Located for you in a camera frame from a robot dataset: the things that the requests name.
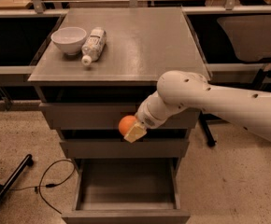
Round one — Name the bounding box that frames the grey top drawer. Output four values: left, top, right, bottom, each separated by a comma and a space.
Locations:
38, 101, 203, 131

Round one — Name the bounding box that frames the clear plastic water bottle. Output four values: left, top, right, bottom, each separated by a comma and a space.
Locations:
81, 27, 107, 66

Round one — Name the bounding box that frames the black table stand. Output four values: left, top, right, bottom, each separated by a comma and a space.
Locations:
199, 68, 271, 147

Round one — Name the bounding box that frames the grey middle drawer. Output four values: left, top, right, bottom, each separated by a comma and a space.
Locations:
60, 139, 189, 159

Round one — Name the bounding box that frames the orange fruit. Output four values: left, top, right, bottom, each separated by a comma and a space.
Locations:
119, 115, 137, 136

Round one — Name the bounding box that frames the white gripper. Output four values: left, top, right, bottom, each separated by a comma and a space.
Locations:
124, 100, 172, 143

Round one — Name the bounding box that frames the grey plastic bin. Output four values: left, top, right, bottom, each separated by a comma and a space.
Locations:
217, 15, 271, 63

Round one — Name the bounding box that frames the white ceramic bowl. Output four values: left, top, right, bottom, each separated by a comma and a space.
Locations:
50, 27, 87, 55

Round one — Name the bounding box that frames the black floor cable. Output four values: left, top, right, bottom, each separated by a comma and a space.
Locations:
9, 159, 77, 216

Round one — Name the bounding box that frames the grey open bottom drawer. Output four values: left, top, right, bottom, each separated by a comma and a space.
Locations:
62, 158, 190, 224

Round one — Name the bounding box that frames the grey drawer cabinet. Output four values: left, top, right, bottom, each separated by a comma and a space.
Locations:
27, 7, 212, 173

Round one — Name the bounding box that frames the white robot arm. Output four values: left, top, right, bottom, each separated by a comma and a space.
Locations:
119, 71, 271, 143

